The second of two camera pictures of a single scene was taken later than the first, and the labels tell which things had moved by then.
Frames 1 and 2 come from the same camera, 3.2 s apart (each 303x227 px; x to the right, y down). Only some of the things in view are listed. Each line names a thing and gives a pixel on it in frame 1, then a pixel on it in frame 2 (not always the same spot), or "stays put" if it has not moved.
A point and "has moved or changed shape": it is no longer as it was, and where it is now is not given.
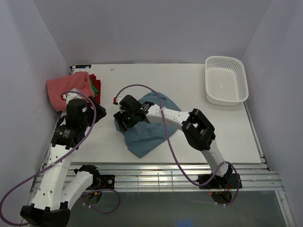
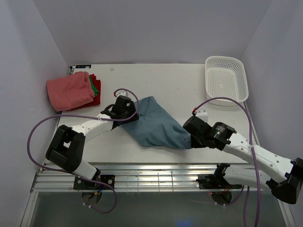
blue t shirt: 143,138 has moved or changed shape
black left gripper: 100,110 -> 132,109
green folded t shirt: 95,91 stays put
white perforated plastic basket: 225,81 stays put
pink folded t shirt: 56,87 stays put
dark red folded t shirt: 96,83 stays put
